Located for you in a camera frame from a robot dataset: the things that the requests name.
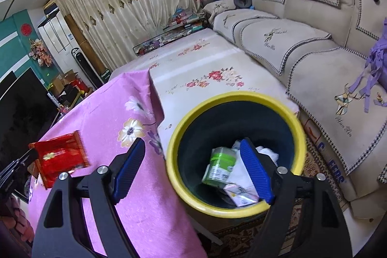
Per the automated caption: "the green white packet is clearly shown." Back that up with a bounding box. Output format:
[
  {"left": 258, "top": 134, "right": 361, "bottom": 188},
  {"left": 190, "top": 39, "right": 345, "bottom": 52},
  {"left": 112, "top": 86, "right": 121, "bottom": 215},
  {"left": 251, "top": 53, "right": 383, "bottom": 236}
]
[{"left": 202, "top": 147, "right": 236, "bottom": 189}]

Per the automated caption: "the red snack bag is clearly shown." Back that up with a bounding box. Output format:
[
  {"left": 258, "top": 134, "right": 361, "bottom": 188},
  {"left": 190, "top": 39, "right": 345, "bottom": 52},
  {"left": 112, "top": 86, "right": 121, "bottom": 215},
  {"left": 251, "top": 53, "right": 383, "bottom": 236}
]
[{"left": 29, "top": 131, "right": 90, "bottom": 189}]

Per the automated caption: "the left hand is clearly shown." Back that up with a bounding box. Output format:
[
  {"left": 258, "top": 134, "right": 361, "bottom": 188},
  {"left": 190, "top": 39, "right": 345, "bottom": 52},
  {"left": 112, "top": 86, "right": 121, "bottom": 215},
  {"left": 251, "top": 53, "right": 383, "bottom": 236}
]
[{"left": 1, "top": 194, "right": 35, "bottom": 243}]

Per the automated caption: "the pink floral tablecloth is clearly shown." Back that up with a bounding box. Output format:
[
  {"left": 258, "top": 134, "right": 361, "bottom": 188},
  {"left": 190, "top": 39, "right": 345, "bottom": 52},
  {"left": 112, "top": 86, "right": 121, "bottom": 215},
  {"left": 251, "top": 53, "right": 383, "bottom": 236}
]
[{"left": 30, "top": 71, "right": 206, "bottom": 257}]

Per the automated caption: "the black bin with yellow rim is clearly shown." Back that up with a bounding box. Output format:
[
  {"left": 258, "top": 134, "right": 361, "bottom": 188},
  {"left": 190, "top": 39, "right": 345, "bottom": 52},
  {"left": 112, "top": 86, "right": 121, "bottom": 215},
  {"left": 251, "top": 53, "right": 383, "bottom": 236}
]
[{"left": 167, "top": 92, "right": 306, "bottom": 219}]

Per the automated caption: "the black television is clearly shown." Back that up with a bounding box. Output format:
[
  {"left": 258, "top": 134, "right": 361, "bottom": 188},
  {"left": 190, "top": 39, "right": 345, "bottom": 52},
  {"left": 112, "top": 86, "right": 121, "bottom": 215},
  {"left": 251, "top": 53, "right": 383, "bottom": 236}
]
[{"left": 0, "top": 69, "right": 58, "bottom": 169}]

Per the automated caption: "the patterned rug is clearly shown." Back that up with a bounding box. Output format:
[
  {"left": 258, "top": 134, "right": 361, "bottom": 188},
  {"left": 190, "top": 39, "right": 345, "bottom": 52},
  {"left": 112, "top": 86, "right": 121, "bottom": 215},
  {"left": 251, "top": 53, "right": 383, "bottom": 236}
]
[{"left": 197, "top": 140, "right": 349, "bottom": 257}]

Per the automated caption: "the black tower fan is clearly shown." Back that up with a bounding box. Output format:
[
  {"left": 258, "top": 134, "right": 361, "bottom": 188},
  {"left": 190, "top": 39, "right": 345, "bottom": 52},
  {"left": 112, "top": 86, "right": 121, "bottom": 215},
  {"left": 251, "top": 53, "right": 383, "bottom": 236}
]
[{"left": 71, "top": 48, "right": 104, "bottom": 89}]

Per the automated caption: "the white floral mat stack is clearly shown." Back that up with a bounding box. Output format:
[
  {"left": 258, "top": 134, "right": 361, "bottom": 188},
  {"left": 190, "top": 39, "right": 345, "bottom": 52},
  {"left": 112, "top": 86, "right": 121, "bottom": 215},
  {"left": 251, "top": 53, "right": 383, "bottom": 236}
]
[{"left": 112, "top": 29, "right": 299, "bottom": 149}]

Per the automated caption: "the artificial flower decoration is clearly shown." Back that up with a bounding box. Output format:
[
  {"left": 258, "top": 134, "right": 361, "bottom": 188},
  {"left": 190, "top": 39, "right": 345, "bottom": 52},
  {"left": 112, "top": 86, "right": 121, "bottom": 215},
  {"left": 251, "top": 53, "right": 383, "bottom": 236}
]
[{"left": 28, "top": 39, "right": 53, "bottom": 67}]

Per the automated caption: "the low shelf with books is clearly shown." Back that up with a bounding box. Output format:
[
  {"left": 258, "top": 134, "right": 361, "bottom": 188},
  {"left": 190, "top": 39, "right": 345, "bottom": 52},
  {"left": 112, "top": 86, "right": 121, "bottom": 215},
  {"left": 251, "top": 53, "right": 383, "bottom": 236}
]
[{"left": 133, "top": 8, "right": 208, "bottom": 57}]

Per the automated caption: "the purple backpack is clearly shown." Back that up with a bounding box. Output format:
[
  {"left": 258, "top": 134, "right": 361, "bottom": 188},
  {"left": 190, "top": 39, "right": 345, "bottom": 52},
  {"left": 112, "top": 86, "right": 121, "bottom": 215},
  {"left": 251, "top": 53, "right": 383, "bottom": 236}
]
[{"left": 348, "top": 19, "right": 386, "bottom": 113}]

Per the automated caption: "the beige sofa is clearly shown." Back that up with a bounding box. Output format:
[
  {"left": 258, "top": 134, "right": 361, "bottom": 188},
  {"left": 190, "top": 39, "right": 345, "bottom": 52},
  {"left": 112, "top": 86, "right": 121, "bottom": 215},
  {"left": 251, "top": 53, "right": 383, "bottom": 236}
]
[{"left": 204, "top": 0, "right": 386, "bottom": 219}]

